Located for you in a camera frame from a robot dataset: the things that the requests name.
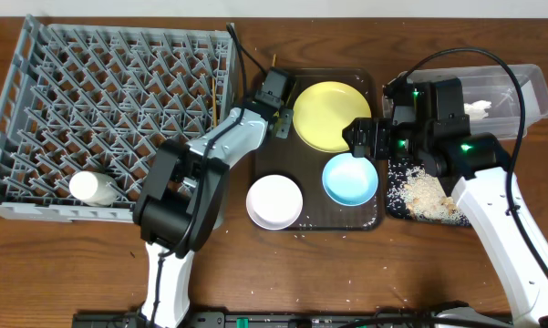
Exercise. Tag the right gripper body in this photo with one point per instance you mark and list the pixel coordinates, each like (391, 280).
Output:
(388, 142)

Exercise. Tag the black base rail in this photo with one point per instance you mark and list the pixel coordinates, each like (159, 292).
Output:
(215, 319)

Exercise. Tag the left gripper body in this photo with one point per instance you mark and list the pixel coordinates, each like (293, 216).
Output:
(283, 123)

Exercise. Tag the dark brown serving tray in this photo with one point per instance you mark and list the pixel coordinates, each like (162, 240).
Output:
(292, 158)

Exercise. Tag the light blue bowl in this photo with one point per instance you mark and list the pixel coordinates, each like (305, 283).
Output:
(350, 181)

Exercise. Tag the clear plastic bin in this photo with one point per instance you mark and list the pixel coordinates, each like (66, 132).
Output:
(491, 83)

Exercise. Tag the rice and nutshell pile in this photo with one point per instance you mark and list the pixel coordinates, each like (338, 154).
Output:
(426, 196)

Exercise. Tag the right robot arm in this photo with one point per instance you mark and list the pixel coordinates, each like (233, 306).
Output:
(485, 190)

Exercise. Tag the white napkin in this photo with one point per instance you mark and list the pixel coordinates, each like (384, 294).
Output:
(477, 110)

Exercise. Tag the black tray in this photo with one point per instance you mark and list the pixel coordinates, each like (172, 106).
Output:
(415, 200)

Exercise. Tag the pink bowl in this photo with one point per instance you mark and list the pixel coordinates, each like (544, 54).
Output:
(274, 202)

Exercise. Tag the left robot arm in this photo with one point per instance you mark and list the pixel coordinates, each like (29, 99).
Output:
(183, 198)

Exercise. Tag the white cup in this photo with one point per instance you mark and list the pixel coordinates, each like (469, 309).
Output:
(92, 188)

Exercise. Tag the grey dish rack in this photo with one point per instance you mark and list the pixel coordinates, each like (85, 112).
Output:
(102, 99)

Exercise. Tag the yellow plate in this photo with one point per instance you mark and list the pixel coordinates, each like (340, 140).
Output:
(323, 110)

